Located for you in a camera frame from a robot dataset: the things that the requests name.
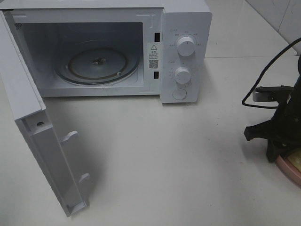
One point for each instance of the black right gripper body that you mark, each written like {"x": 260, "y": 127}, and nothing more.
{"x": 286, "y": 124}

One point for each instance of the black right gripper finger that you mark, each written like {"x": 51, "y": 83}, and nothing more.
{"x": 274, "y": 149}
{"x": 261, "y": 130}

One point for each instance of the white bread sandwich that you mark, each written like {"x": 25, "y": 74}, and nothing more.
{"x": 295, "y": 160}

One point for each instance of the pink round plate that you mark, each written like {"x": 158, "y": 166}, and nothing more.
{"x": 289, "y": 170}

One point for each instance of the white round door button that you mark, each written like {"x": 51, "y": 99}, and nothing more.
{"x": 179, "y": 94}

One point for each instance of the white microwave door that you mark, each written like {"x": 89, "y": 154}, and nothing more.
{"x": 32, "y": 119}

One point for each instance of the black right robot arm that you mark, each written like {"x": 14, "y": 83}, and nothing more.
{"x": 295, "y": 98}

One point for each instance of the white upper power knob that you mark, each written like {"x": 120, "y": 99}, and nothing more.
{"x": 186, "y": 45}

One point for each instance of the white warning label sticker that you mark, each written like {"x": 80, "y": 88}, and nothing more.
{"x": 154, "y": 50}

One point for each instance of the glass microwave turntable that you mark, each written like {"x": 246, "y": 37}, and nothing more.
{"x": 97, "y": 62}

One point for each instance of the white microwave oven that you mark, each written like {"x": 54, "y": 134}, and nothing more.
{"x": 43, "y": 26}

